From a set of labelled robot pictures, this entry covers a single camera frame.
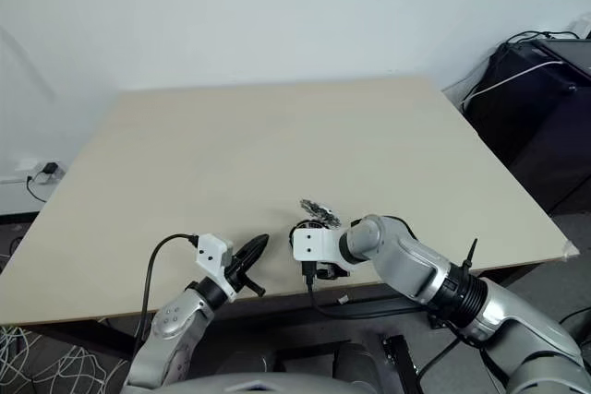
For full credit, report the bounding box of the black slotted rail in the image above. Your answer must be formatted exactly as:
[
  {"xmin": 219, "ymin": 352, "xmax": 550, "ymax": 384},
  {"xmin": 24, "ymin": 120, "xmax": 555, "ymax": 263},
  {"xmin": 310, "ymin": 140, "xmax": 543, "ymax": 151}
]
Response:
[{"xmin": 380, "ymin": 332, "xmax": 419, "ymax": 393}]

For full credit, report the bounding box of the black adapter cord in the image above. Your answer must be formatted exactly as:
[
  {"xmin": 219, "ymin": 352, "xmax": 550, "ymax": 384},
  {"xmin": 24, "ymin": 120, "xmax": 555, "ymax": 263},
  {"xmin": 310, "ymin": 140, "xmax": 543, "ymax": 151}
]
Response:
[{"xmin": 25, "ymin": 172, "xmax": 50, "ymax": 204}]

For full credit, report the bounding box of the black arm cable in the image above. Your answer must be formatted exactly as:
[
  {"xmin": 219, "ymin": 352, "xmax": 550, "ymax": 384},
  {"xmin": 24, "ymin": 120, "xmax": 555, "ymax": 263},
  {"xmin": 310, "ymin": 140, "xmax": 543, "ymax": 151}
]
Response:
[
  {"xmin": 132, "ymin": 233, "xmax": 200, "ymax": 358},
  {"xmin": 301, "ymin": 263, "xmax": 435, "ymax": 321}
]

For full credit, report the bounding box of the black cable above case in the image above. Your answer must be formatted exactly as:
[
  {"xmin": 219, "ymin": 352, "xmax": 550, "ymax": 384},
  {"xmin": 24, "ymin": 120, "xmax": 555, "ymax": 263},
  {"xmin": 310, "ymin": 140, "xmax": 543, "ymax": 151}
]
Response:
[{"xmin": 505, "ymin": 30, "xmax": 583, "ymax": 47}]

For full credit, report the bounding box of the black cable tie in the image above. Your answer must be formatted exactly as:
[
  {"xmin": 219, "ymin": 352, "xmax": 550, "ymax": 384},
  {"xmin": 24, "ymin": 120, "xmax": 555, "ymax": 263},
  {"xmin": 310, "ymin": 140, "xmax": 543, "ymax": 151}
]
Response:
[{"xmin": 463, "ymin": 238, "xmax": 479, "ymax": 275}]

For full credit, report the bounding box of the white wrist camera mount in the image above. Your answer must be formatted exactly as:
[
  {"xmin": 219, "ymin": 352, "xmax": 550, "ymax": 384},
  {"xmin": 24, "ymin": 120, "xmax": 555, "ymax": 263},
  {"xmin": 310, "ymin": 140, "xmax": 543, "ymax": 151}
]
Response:
[
  {"xmin": 195, "ymin": 233, "xmax": 235, "ymax": 299},
  {"xmin": 292, "ymin": 226, "xmax": 346, "ymax": 271}
]

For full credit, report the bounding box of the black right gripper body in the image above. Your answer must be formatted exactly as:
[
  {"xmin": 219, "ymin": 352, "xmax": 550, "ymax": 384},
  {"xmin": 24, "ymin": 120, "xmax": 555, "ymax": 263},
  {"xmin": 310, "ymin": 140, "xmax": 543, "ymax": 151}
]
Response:
[{"xmin": 316, "ymin": 260, "xmax": 355, "ymax": 281}]

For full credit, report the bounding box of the silver metal bracket part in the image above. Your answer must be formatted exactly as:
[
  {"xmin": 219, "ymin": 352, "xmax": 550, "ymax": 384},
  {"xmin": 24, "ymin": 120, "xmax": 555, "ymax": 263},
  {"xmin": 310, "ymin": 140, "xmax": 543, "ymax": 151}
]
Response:
[{"xmin": 298, "ymin": 198, "xmax": 343, "ymax": 229}]

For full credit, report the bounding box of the wall power outlet plug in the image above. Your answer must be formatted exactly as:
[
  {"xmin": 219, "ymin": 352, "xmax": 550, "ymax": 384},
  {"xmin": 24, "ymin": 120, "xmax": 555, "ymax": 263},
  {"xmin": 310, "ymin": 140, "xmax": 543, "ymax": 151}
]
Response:
[{"xmin": 16, "ymin": 159, "xmax": 66, "ymax": 183}]

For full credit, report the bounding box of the black metal table frame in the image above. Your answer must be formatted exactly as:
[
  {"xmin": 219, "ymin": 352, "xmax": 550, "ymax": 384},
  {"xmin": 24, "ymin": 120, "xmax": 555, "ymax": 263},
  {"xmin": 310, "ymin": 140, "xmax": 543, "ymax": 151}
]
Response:
[{"xmin": 27, "ymin": 264, "xmax": 527, "ymax": 363}]

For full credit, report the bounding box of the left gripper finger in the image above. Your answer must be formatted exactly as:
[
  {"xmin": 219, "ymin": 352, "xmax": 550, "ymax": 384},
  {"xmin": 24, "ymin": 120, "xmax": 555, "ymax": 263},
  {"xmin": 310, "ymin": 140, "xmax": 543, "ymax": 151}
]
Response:
[
  {"xmin": 237, "ymin": 272, "xmax": 266, "ymax": 298},
  {"xmin": 233, "ymin": 233, "xmax": 271, "ymax": 276}
]

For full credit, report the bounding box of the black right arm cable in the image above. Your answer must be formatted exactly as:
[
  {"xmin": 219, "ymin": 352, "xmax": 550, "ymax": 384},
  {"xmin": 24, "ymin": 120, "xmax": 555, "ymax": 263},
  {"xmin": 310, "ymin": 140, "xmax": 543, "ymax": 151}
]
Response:
[{"xmin": 301, "ymin": 263, "xmax": 435, "ymax": 321}]

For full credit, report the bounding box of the white cable over case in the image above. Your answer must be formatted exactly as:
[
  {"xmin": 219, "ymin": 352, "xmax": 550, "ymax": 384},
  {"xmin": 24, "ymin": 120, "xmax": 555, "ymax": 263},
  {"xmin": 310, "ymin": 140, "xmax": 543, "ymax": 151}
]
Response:
[{"xmin": 460, "ymin": 59, "xmax": 567, "ymax": 112}]

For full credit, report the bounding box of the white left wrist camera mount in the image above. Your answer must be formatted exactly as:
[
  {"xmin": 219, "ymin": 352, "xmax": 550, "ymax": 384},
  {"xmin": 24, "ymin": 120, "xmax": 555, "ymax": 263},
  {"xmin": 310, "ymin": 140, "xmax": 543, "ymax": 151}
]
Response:
[{"xmin": 195, "ymin": 233, "xmax": 235, "ymax": 299}]

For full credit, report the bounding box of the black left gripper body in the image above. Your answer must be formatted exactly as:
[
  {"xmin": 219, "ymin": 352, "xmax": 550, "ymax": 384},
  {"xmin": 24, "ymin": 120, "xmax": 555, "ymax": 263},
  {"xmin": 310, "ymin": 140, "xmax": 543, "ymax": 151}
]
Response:
[{"xmin": 223, "ymin": 249, "xmax": 248, "ymax": 294}]

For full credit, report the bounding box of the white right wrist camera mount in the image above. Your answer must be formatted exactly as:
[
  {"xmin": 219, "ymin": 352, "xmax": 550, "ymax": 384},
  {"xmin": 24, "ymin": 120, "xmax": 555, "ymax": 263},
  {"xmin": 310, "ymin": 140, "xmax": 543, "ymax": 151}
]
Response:
[{"xmin": 292, "ymin": 226, "xmax": 346, "ymax": 271}]

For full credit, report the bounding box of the grey robot chest shell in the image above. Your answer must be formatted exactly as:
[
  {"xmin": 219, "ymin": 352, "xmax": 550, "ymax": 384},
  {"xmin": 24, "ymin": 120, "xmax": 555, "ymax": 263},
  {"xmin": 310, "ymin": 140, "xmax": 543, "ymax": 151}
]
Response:
[{"xmin": 159, "ymin": 367, "xmax": 387, "ymax": 394}]

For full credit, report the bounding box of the large black equipment case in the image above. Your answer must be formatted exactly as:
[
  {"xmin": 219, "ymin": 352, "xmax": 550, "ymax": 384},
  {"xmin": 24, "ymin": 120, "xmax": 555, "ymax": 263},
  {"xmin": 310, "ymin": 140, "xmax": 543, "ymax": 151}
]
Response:
[{"xmin": 461, "ymin": 38, "xmax": 591, "ymax": 215}]

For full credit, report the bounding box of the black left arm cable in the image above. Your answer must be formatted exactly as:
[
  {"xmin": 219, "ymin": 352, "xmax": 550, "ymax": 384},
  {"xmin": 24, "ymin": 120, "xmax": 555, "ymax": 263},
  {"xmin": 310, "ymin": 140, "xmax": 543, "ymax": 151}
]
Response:
[{"xmin": 132, "ymin": 233, "xmax": 200, "ymax": 358}]

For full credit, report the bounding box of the black flat panel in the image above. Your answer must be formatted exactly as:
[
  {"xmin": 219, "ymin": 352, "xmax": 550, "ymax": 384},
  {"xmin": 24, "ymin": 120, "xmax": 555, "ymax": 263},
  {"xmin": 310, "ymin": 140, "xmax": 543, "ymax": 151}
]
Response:
[{"xmin": 530, "ymin": 37, "xmax": 591, "ymax": 78}]

